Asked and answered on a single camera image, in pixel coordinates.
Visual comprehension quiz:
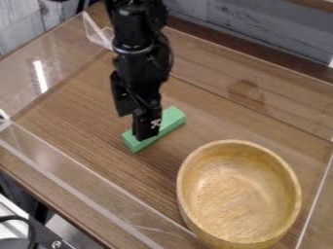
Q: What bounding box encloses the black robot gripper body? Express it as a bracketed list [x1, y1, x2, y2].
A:
[113, 48, 173, 107]

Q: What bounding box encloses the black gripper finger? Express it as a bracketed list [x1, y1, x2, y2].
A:
[111, 72, 135, 117]
[133, 100, 162, 141]

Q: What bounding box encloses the green rectangular block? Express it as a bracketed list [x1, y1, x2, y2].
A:
[121, 106, 188, 153]

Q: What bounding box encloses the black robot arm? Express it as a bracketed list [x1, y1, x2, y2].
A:
[106, 0, 173, 141]

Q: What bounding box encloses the brown wooden bowl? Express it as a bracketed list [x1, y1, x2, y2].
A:
[177, 139, 303, 249]

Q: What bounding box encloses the clear acrylic corner bracket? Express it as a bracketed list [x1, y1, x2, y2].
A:
[82, 12, 114, 51]

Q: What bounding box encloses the clear acrylic tray enclosure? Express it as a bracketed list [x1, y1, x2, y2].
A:
[0, 18, 333, 249]

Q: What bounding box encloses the black cable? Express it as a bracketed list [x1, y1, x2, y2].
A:
[0, 215, 38, 249]

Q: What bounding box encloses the black metal mount with screw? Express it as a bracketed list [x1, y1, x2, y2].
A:
[27, 224, 75, 249]

